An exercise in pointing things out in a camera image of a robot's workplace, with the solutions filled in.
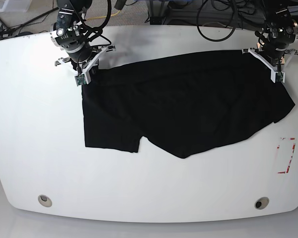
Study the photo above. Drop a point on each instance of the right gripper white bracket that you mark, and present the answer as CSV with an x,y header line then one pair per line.
x,y
86,61

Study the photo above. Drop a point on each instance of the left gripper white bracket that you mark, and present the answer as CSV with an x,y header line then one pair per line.
x,y
276,62

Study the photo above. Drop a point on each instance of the black T-shirt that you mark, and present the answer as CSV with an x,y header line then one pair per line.
x,y
185,104

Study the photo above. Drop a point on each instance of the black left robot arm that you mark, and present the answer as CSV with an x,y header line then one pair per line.
x,y
279,32

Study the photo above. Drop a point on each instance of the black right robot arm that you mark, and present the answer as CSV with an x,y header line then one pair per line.
x,y
83,44

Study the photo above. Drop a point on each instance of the red tape rectangle marking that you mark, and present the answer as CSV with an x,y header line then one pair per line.
x,y
284,155

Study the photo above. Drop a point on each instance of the black tripod stand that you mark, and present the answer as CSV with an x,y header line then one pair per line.
x,y
7,31

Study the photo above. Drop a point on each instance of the clear plastic storage box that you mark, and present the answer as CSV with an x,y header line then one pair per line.
x,y
14,5

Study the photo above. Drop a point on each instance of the right table grommet hole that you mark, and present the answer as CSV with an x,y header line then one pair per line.
x,y
261,203

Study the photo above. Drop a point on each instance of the table grommet hole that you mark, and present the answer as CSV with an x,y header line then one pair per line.
x,y
44,201
261,203

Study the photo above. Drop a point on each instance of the left table grommet hole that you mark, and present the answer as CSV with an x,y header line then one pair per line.
x,y
44,201

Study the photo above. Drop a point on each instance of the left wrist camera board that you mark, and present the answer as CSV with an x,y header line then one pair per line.
x,y
279,77

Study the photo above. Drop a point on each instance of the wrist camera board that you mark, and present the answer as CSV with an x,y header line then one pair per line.
x,y
80,79
279,77

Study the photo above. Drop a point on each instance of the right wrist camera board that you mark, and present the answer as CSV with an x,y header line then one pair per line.
x,y
80,79

